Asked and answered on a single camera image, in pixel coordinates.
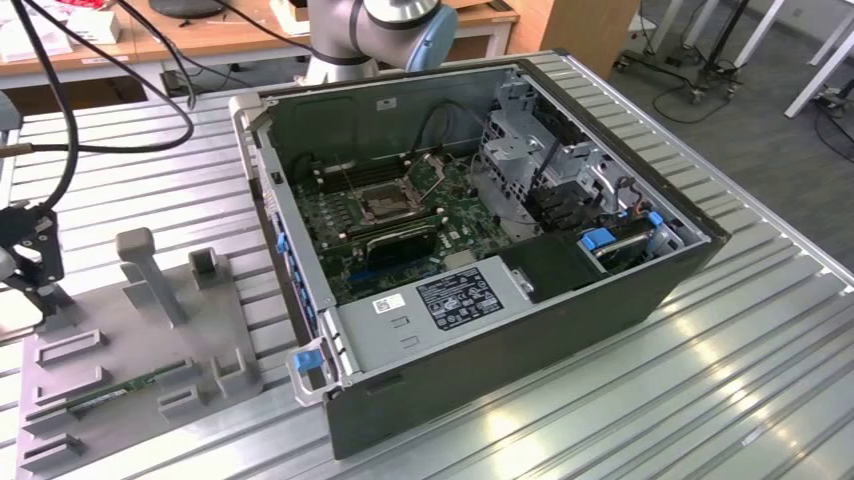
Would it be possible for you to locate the black cable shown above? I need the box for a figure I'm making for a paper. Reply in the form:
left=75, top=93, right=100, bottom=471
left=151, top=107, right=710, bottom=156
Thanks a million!
left=14, top=0, right=82, bottom=209
left=0, top=0, right=199, bottom=160
left=226, top=0, right=315, bottom=50

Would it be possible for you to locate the black open PC case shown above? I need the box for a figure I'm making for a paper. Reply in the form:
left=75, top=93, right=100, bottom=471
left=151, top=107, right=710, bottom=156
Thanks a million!
left=228, top=49, right=733, bottom=461

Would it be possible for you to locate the black RAM slot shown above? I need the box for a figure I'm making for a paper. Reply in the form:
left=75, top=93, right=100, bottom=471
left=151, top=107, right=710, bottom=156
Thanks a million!
left=337, top=212, right=446, bottom=239
left=315, top=160, right=414, bottom=189
left=312, top=152, right=410, bottom=177
left=320, top=219, right=447, bottom=250

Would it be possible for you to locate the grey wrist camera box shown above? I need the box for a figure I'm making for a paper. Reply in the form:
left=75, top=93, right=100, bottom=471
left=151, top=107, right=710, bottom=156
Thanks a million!
left=0, top=243, right=18, bottom=291

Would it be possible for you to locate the black graphics card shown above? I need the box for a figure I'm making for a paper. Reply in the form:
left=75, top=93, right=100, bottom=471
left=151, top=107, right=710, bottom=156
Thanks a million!
left=365, top=227, right=441, bottom=270

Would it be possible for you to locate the coloured wire bundle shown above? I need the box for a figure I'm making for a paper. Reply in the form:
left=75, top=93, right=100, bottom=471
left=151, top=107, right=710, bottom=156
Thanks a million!
left=613, top=177, right=653, bottom=221

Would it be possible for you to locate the hard disk in blue carrier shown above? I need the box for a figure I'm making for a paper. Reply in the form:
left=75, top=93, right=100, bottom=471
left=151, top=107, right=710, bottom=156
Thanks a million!
left=577, top=214, right=662, bottom=274

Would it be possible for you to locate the white box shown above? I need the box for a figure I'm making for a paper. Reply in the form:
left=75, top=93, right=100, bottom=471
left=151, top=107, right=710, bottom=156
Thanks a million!
left=0, top=9, right=123, bottom=64

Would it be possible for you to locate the wooden cabinet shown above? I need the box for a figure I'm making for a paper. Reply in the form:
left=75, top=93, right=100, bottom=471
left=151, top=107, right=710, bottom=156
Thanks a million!
left=539, top=0, right=642, bottom=79

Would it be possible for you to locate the metal socket cover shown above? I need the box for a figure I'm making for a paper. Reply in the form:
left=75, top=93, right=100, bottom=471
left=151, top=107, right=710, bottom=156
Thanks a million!
left=399, top=152, right=450, bottom=190

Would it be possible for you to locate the green RAM stick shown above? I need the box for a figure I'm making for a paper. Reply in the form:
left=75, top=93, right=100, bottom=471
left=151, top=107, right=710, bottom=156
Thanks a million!
left=66, top=369, right=179, bottom=416

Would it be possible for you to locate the black cable plug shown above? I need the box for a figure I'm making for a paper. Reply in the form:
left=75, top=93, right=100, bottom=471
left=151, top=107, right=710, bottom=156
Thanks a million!
left=0, top=201, right=60, bottom=241

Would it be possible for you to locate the dark round desk item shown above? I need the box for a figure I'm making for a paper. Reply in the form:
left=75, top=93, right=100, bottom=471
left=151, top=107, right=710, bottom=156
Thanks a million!
left=150, top=0, right=227, bottom=17

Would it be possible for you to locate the black wheeled stand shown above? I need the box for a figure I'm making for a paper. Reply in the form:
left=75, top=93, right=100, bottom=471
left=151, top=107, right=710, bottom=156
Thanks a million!
left=613, top=0, right=749, bottom=104

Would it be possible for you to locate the wooden desk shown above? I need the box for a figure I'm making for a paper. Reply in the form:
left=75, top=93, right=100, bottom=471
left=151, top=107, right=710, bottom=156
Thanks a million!
left=0, top=0, right=522, bottom=96

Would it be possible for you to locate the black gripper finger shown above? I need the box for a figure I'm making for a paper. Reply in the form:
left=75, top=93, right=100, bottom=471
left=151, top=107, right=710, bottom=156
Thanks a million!
left=26, top=213, right=76, bottom=332

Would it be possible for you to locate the grey parts rack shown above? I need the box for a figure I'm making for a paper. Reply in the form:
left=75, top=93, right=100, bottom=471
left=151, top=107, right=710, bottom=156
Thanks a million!
left=16, top=227, right=266, bottom=474

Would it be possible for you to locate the silver drive cage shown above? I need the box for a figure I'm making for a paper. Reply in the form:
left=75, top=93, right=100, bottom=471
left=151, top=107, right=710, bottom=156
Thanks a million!
left=477, top=69, right=669, bottom=236

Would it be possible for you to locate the black looped wire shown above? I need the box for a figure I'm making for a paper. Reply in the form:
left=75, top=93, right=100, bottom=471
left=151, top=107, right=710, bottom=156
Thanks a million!
left=410, top=99, right=469, bottom=152

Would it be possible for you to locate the blue expansion slot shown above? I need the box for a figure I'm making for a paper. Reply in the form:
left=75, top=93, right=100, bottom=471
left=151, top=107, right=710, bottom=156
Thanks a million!
left=346, top=269, right=402, bottom=286

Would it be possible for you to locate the green motherboard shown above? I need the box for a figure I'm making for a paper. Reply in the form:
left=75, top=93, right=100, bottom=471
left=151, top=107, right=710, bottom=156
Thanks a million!
left=292, top=154, right=515, bottom=306

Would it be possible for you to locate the small cardboard box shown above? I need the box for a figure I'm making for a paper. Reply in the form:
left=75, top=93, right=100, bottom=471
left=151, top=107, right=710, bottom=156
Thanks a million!
left=270, top=0, right=312, bottom=22

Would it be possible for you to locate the CPU socket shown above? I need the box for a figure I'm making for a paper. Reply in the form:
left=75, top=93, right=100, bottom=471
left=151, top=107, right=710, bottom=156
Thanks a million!
left=357, top=182, right=429, bottom=226

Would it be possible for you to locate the grey case handle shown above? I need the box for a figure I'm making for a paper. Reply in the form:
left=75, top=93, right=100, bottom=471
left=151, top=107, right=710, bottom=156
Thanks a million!
left=228, top=91, right=280, bottom=181
left=286, top=307, right=353, bottom=406

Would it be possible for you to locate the silver power supply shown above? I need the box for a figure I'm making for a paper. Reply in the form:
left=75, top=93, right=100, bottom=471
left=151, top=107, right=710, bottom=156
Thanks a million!
left=331, top=256, right=537, bottom=375

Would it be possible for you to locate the black disk bay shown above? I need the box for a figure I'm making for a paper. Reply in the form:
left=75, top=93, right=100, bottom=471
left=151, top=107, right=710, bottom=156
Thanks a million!
left=526, top=182, right=602, bottom=231

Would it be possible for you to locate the white table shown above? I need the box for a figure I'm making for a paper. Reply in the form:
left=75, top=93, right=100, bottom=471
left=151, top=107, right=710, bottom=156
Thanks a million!
left=643, top=0, right=788, bottom=69
left=784, top=0, right=854, bottom=119

